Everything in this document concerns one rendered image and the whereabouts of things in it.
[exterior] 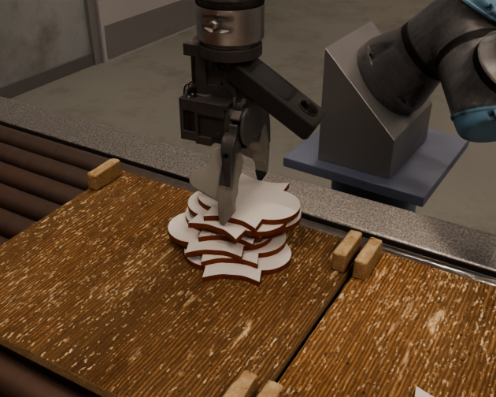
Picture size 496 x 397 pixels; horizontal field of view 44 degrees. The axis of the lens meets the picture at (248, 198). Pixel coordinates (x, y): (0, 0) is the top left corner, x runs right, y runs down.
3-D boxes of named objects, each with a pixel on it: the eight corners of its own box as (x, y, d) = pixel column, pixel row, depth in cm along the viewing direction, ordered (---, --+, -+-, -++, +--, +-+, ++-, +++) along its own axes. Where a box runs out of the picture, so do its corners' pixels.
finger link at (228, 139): (227, 183, 75) (240, 113, 74) (240, 187, 74) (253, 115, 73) (211, 184, 70) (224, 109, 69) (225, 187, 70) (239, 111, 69)
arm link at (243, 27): (275, -3, 68) (245, 16, 62) (274, 38, 71) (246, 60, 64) (213, -10, 71) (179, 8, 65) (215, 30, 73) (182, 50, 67)
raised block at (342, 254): (348, 245, 80) (350, 227, 79) (361, 249, 79) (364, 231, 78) (330, 269, 76) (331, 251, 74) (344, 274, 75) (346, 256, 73)
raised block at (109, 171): (113, 172, 97) (112, 156, 95) (123, 175, 96) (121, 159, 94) (87, 189, 92) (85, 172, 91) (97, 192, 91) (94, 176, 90)
